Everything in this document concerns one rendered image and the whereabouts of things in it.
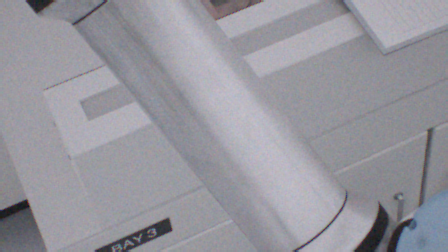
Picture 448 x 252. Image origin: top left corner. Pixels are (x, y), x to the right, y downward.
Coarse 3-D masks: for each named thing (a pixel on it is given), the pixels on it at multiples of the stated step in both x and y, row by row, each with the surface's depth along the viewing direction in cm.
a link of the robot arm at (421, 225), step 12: (444, 192) 65; (432, 204) 65; (444, 204) 65; (420, 216) 66; (432, 216) 65; (444, 216) 64; (396, 228) 71; (408, 228) 66; (420, 228) 65; (432, 228) 65; (444, 228) 64; (396, 240) 70; (408, 240) 66; (420, 240) 65; (432, 240) 65; (444, 240) 64
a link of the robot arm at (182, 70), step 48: (48, 0) 64; (96, 0) 64; (144, 0) 65; (192, 0) 67; (96, 48) 67; (144, 48) 65; (192, 48) 66; (144, 96) 67; (192, 96) 66; (240, 96) 67; (192, 144) 68; (240, 144) 67; (288, 144) 69; (240, 192) 69; (288, 192) 69; (336, 192) 71; (288, 240) 70; (336, 240) 69; (384, 240) 71
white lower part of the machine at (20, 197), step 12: (0, 132) 175; (0, 144) 177; (0, 156) 180; (0, 168) 182; (12, 168) 184; (0, 180) 185; (12, 180) 186; (0, 192) 188; (12, 192) 189; (24, 192) 191; (0, 204) 190; (12, 204) 192; (24, 204) 199; (0, 216) 198
